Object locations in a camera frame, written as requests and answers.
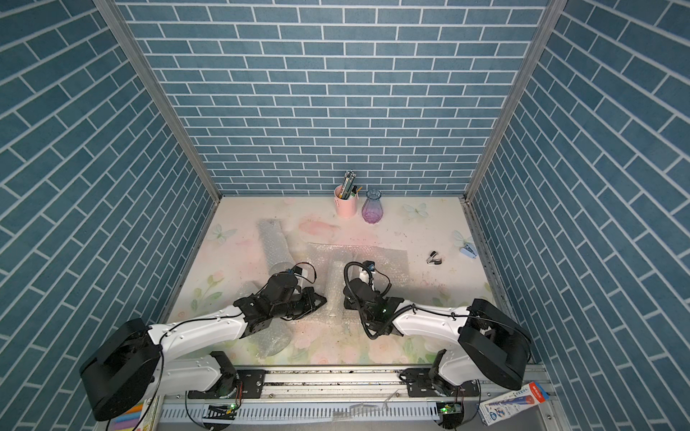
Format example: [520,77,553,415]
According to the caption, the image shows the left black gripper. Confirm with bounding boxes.
[270,287,330,321]

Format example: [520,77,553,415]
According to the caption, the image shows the clear bubble wrap sheet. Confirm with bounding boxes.
[300,242,411,324]

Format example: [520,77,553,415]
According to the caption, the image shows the purple vase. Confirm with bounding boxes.
[361,189,384,224]

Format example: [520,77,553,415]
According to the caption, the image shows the bubble vase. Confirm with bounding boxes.
[257,219,296,275]
[249,320,293,359]
[325,260,345,323]

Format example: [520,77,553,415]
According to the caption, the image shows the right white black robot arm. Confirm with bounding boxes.
[343,261,533,396]

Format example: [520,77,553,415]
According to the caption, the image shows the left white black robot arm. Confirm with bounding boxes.
[79,262,327,421]

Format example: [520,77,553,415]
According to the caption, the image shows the small black metal clip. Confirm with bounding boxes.
[426,251,443,265]

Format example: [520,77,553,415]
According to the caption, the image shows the pink pen cup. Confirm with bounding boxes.
[334,185,359,218]

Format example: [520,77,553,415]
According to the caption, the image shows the small blue white object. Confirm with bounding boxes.
[460,242,479,259]

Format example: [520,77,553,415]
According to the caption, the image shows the pens in cup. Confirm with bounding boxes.
[337,171,359,200]

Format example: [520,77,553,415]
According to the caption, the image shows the white red blue box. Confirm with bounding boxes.
[478,382,550,426]

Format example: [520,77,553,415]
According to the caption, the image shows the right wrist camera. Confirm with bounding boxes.
[362,260,377,273]

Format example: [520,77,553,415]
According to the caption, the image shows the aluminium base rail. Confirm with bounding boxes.
[96,365,572,431]

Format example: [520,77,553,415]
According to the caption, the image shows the white slotted cable duct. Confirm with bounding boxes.
[160,402,440,425]

